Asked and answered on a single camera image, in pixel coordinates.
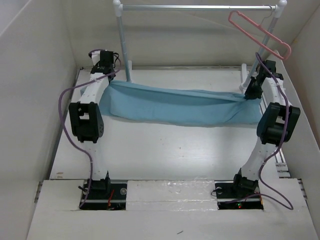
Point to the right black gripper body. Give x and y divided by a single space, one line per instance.
253 90

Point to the light blue trousers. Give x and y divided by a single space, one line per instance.
196 107

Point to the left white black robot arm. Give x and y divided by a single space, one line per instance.
86 120

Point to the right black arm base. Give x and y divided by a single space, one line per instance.
229 199

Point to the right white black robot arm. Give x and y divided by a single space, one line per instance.
275 127

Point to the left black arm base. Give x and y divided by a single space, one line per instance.
115 200

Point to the white and silver clothes rack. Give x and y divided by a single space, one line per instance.
276 12

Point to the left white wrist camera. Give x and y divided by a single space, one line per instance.
95 56

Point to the aluminium rail right side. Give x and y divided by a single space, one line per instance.
280 160

